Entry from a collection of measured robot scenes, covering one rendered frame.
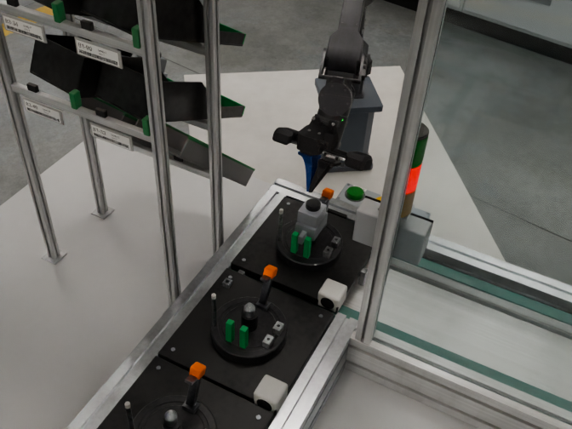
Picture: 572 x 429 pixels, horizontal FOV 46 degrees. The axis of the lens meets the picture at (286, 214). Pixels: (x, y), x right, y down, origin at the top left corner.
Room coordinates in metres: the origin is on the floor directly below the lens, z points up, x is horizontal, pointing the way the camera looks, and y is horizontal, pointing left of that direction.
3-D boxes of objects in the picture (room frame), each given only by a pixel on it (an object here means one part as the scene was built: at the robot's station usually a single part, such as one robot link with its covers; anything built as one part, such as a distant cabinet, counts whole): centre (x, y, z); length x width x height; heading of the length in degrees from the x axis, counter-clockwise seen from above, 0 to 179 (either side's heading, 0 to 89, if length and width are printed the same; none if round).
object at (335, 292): (0.88, -0.10, 0.97); 0.05 x 0.05 x 0.04; 65
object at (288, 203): (1.01, -0.05, 0.96); 0.24 x 0.24 x 0.02; 65
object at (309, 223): (1.00, -0.05, 1.06); 0.08 x 0.04 x 0.07; 155
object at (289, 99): (1.47, -0.09, 0.84); 0.90 x 0.70 x 0.03; 12
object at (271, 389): (0.78, 0.05, 1.01); 0.24 x 0.24 x 0.13; 65
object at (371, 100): (1.48, -0.14, 0.96); 0.15 x 0.15 x 0.20; 12
